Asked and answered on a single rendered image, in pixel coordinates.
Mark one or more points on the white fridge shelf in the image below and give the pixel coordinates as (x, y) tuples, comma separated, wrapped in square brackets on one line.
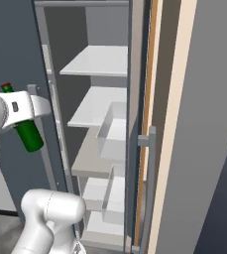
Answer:
[(98, 61), (91, 109)]

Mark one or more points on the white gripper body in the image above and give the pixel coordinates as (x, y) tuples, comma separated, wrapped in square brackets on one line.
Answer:
[(40, 106)]

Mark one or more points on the green beer bottle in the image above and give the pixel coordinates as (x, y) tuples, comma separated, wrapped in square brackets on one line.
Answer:
[(29, 136)]

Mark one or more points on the dark grey fridge door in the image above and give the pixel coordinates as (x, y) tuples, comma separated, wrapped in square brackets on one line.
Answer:
[(16, 49), (135, 66)]

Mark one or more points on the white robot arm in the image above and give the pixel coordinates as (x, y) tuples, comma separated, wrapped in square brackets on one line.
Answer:
[(49, 211)]

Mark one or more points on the white fridge drawer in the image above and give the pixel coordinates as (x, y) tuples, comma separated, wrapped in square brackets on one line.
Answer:
[(93, 191)]

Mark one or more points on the grey fridge shelf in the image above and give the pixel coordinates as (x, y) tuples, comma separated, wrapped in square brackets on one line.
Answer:
[(88, 158)]

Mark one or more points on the grey fridge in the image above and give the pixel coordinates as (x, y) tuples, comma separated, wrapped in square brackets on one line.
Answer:
[(75, 26)]

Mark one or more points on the beige and grey cabinet panel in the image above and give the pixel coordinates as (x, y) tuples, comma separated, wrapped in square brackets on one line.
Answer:
[(201, 132)]

